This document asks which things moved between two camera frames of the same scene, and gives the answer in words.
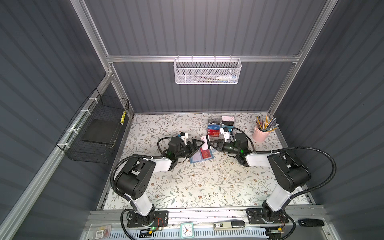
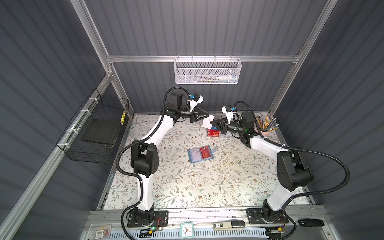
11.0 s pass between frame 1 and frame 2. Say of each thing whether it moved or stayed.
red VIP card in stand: stayed
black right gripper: moved
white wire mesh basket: stayed
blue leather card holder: stayed
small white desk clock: stayed
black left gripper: moved
